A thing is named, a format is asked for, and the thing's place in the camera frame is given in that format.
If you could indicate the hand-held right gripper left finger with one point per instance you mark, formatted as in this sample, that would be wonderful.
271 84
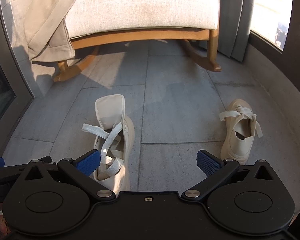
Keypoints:
88 162

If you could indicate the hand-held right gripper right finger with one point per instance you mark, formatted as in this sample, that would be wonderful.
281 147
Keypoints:
208 163

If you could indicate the cream canvas shoe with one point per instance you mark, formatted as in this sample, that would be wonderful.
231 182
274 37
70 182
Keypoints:
233 143
123 140

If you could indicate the dark framed glass door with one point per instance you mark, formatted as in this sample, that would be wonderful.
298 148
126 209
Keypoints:
0 92

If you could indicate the wooden rocking chair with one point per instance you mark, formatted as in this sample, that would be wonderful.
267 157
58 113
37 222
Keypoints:
145 34

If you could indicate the grey curtain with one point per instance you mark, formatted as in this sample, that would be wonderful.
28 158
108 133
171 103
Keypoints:
233 17

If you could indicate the beige fleece cloth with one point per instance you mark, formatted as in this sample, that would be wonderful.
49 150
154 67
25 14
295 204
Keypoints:
47 17

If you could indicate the white seat cushion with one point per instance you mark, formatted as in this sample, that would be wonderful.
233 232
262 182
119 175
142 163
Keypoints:
145 5

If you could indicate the window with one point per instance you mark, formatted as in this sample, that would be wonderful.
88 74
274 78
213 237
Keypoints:
272 5

